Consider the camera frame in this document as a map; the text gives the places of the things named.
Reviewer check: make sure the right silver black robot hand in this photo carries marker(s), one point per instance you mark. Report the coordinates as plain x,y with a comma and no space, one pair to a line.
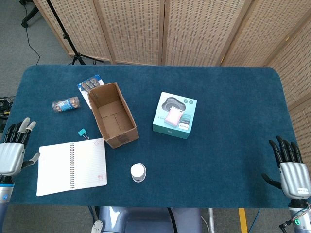
292,179

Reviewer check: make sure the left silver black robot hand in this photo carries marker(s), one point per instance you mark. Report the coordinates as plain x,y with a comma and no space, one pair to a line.
11,156

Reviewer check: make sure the open brown cardboard box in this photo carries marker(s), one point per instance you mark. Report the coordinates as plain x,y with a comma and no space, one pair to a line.
113,115

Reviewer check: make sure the teal product box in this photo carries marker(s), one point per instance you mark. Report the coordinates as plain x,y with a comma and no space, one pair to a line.
175,115

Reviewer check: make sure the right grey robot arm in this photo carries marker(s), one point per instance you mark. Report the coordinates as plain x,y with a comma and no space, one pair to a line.
300,216

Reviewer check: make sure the open spiral notebook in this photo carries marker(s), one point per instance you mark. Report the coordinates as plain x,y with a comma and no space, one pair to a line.
71,167

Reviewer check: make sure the white capped small bottle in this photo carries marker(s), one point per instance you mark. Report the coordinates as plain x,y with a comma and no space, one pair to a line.
138,172

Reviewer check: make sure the blue white snack packet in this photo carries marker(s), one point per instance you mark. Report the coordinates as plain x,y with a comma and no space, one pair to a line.
88,86

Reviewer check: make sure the teal binder clip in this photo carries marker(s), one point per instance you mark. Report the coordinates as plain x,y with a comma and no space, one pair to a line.
83,133

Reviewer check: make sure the blue table mat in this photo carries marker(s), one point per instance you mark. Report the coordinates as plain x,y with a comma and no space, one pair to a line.
194,157

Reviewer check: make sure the woven folding screen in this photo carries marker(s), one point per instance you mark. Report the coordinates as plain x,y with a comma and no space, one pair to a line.
194,31

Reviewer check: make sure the clear cylindrical snack jar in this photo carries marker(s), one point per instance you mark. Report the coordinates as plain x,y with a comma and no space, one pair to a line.
65,104

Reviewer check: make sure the black tripod stand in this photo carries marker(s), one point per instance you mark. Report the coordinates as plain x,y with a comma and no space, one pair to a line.
68,41

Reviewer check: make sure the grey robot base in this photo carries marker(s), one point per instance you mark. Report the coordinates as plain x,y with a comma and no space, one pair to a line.
145,219

